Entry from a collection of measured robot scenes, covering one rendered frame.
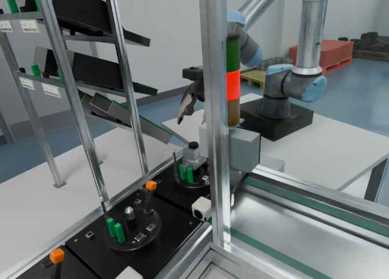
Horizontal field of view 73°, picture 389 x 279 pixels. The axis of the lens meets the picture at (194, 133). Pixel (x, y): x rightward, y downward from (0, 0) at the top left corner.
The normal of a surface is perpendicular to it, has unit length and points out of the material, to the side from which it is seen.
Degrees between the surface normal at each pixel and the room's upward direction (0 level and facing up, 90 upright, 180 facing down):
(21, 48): 90
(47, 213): 0
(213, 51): 90
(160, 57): 90
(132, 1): 90
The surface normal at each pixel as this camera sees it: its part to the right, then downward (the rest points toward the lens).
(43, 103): 0.55, 0.35
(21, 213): -0.07, -0.88
